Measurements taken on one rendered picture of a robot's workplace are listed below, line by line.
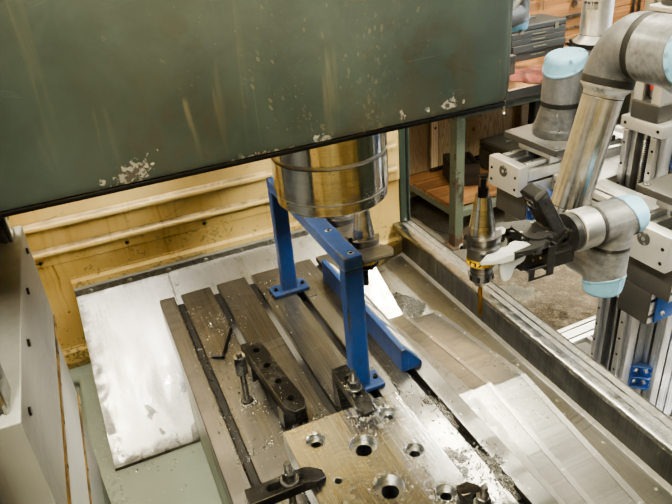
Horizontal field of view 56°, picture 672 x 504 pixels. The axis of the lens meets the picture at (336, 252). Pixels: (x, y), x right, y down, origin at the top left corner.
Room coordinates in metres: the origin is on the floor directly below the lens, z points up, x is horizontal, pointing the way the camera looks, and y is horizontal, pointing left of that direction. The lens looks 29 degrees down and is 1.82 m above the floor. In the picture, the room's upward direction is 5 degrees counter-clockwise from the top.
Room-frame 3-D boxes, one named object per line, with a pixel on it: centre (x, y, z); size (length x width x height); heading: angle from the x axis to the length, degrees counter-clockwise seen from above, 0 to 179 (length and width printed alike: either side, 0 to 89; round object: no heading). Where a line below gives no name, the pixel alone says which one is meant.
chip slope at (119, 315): (1.44, 0.23, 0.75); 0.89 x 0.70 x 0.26; 111
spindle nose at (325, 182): (0.83, 0.00, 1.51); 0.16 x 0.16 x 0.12
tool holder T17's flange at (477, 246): (0.92, -0.24, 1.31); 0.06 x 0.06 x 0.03
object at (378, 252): (1.07, -0.08, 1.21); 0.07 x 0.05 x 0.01; 111
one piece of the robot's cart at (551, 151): (1.79, -0.70, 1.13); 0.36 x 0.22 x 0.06; 113
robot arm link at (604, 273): (1.04, -0.50, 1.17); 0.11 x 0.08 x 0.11; 23
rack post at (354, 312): (1.05, -0.03, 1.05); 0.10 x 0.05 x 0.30; 111
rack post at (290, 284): (1.46, 0.13, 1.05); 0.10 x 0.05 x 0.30; 111
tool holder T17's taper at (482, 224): (0.92, -0.24, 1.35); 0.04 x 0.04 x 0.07
